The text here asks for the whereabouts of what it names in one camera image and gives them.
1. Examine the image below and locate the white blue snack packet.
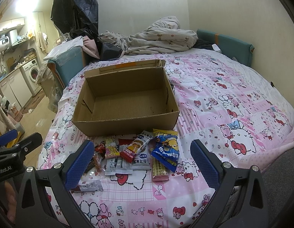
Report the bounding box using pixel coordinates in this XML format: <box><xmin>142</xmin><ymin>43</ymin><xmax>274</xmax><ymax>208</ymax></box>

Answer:
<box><xmin>132</xmin><ymin>146</ymin><xmax>151</xmax><ymax>170</ymax></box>

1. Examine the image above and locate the teal bed headboard cushion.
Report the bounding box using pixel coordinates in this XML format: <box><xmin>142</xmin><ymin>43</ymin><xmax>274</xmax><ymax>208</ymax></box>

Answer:
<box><xmin>196</xmin><ymin>29</ymin><xmax>255</xmax><ymax>67</ymax></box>

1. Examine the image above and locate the chocolate white snack packet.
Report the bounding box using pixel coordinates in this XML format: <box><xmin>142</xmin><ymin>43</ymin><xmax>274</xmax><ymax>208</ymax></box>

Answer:
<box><xmin>71</xmin><ymin>180</ymin><xmax>103</xmax><ymax>192</ymax></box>

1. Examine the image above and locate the blue yellow snack bag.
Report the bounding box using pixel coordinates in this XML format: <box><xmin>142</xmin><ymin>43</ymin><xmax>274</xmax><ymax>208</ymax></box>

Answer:
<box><xmin>151</xmin><ymin>129</ymin><xmax>179</xmax><ymax>173</ymax></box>

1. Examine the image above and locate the black plastic bag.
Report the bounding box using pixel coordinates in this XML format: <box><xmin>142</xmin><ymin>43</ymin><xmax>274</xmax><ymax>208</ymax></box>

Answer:
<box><xmin>51</xmin><ymin>0</ymin><xmax>99</xmax><ymax>39</ymax></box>

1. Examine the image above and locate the wafer biscuit packet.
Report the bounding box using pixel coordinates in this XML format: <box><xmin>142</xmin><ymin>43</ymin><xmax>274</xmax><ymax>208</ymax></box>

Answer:
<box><xmin>152</xmin><ymin>157</ymin><xmax>169</xmax><ymax>182</ymax></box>

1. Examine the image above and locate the crumpled white floral blanket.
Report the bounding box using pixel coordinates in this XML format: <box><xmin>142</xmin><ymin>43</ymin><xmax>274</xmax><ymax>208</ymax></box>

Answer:
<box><xmin>99</xmin><ymin>15</ymin><xmax>198</xmax><ymax>55</ymax></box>

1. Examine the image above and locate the small red candy packet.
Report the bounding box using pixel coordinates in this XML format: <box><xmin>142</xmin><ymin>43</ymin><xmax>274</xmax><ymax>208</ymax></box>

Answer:
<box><xmin>94</xmin><ymin>143</ymin><xmax>106</xmax><ymax>155</ymax></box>

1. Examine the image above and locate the white grey snack packet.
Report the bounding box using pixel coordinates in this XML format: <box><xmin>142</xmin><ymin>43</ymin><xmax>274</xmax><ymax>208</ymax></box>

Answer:
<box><xmin>104</xmin><ymin>157</ymin><xmax>133</xmax><ymax>176</ymax></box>

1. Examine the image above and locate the pink Hello Kitty bedsheet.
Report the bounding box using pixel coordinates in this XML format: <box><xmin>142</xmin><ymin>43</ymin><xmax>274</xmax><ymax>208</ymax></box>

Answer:
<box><xmin>37</xmin><ymin>48</ymin><xmax>294</xmax><ymax>228</ymax></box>

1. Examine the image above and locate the red white cake snack packet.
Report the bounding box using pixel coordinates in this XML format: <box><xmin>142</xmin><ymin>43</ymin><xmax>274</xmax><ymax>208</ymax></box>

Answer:
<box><xmin>120</xmin><ymin>131</ymin><xmax>153</xmax><ymax>163</ymax></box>

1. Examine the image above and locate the pink cloth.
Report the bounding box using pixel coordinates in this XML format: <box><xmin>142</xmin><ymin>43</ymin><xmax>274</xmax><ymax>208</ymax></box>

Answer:
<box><xmin>83</xmin><ymin>36</ymin><xmax>100</xmax><ymax>60</ymax></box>

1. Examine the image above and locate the brown cardboard box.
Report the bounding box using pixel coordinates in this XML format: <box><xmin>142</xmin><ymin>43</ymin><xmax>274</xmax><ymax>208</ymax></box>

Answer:
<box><xmin>72</xmin><ymin>59</ymin><xmax>179</xmax><ymax>137</ymax></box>

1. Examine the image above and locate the white washing machine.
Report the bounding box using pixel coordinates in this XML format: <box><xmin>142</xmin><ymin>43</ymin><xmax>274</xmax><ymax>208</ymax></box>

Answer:
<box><xmin>20</xmin><ymin>58</ymin><xmax>41</xmax><ymax>97</ymax></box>

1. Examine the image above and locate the yellow pink snack packet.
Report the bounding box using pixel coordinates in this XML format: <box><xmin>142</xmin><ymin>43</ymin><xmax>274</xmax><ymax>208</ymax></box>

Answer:
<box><xmin>104</xmin><ymin>136</ymin><xmax>120</xmax><ymax>158</ymax></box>

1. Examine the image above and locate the teal bed side cushion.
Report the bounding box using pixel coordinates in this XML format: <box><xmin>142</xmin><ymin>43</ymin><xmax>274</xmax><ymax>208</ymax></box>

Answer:
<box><xmin>47</xmin><ymin>47</ymin><xmax>86</xmax><ymax>89</ymax></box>

